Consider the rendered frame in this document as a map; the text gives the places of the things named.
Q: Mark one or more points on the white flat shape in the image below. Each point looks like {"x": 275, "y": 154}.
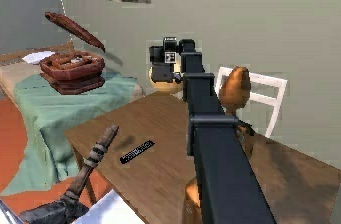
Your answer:
{"x": 111, "y": 211}

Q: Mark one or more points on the green blanket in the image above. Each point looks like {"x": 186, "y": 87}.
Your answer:
{"x": 51, "y": 120}

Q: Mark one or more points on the orange brown round object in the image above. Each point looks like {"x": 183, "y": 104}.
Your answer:
{"x": 193, "y": 200}

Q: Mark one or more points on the framed wall picture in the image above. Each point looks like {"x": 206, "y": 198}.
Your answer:
{"x": 136, "y": 1}

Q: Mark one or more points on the black remote control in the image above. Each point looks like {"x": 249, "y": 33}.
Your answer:
{"x": 137, "y": 151}

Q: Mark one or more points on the brown wooden table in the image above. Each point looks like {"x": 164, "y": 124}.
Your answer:
{"x": 151, "y": 180}

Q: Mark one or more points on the red brown open box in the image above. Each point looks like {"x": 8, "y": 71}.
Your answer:
{"x": 71, "y": 71}

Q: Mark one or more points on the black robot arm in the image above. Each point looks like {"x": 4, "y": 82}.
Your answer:
{"x": 224, "y": 173}

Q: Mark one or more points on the tan round vase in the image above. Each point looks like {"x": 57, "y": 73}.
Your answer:
{"x": 164, "y": 87}

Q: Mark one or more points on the orange brown egg-shaped statue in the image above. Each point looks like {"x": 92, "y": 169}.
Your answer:
{"x": 234, "y": 90}

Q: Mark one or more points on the white wooden chair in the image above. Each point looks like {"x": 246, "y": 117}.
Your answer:
{"x": 261, "y": 98}

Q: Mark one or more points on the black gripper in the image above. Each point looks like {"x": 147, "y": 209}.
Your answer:
{"x": 163, "y": 73}

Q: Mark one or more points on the white pillow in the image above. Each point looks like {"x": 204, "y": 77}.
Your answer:
{"x": 38, "y": 57}

